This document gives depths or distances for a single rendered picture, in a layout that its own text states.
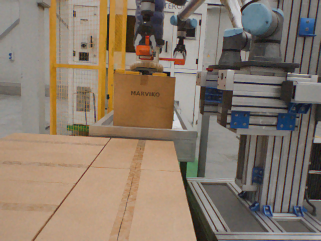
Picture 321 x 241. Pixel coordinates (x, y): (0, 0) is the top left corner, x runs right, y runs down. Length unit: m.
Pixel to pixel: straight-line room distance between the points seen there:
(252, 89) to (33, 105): 1.97
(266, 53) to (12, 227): 1.16
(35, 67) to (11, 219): 1.99
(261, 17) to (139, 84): 0.94
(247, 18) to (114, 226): 0.95
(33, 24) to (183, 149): 1.66
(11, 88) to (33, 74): 8.51
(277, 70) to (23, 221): 1.15
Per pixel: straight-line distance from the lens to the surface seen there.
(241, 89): 1.37
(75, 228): 0.84
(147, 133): 1.90
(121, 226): 0.84
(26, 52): 2.80
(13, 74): 11.39
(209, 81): 1.84
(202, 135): 2.50
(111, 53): 3.15
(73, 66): 2.98
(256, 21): 1.31
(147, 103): 1.95
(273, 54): 1.42
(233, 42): 1.90
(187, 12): 2.29
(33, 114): 2.81
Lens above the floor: 0.95
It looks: 10 degrees down
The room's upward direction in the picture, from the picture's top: 4 degrees clockwise
